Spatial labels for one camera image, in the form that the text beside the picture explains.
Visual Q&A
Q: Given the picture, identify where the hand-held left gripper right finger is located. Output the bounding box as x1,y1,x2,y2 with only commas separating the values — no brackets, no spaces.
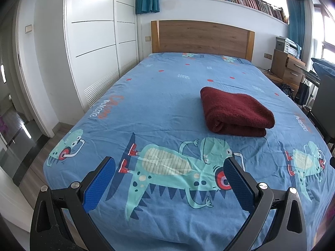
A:
223,154,308,251

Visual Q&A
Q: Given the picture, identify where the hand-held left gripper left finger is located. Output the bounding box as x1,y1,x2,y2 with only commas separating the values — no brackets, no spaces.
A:
30,156,116,251

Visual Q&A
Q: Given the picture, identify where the dark red knit sweater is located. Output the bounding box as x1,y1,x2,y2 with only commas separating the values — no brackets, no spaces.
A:
200,86,275,138

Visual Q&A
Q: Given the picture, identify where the bed with blue dinosaur sheet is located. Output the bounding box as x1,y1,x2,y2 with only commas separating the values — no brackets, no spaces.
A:
43,52,334,251

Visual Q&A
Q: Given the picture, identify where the black backpack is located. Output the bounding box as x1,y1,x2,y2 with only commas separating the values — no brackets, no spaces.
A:
279,83,297,98

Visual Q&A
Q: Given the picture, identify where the low wooden nightstand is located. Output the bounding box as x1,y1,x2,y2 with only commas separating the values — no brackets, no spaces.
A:
258,67,284,83

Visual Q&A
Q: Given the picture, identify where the dark tote bag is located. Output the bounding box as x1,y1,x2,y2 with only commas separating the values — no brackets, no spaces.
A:
294,80,311,105

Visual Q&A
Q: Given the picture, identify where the white door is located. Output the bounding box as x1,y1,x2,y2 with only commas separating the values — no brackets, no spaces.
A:
14,4,55,138

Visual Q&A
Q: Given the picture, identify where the grey chair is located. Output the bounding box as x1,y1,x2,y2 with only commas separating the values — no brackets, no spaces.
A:
305,74,335,152

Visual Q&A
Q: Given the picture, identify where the wooden drawer cabinet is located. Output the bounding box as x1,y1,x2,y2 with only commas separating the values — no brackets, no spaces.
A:
271,49,307,85

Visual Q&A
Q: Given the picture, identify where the grey desk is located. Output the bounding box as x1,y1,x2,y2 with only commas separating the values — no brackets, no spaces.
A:
301,67,321,85

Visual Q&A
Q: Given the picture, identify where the white wardrobe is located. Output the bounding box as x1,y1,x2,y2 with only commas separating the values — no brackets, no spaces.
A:
63,0,139,110

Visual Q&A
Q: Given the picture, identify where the white printer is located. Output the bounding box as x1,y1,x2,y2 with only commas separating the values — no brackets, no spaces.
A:
276,36,302,57

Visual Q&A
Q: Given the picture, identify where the blue quilt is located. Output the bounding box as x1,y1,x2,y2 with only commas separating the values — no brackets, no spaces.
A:
311,58,335,75

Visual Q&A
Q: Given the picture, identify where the wooden headboard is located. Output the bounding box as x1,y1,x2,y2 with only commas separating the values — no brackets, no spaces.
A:
151,19,255,62

